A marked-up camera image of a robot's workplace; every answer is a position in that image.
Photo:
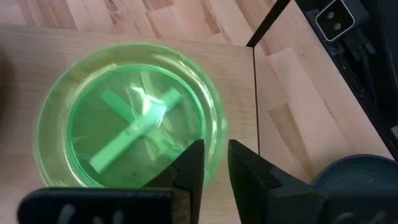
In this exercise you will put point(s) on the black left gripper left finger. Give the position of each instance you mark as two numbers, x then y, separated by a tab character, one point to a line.
109	205

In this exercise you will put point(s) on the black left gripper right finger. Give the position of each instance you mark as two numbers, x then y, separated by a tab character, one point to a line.
280	202

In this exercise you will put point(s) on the dark blue-grey plate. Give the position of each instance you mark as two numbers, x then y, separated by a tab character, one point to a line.
357	174

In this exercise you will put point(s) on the black aluminium rig frame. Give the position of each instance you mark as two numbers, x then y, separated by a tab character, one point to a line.
385	62

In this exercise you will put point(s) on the small square camera box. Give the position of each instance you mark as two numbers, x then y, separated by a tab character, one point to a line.
334	20

